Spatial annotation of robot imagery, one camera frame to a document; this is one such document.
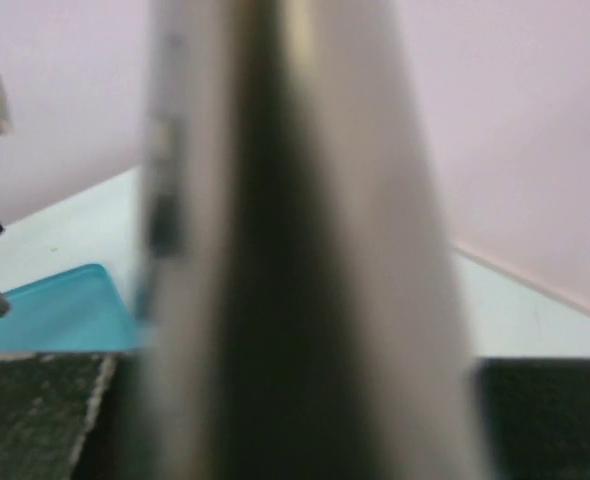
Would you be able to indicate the teal box lid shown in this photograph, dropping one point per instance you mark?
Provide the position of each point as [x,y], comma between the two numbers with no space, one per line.
[78,310]

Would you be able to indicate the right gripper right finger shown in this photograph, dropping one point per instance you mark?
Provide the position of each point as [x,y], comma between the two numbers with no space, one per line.
[537,414]

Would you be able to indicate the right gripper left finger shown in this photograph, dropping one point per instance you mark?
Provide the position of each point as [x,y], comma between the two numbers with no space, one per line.
[70,416]

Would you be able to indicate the metal tongs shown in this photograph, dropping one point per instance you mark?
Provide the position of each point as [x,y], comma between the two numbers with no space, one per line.
[304,316]

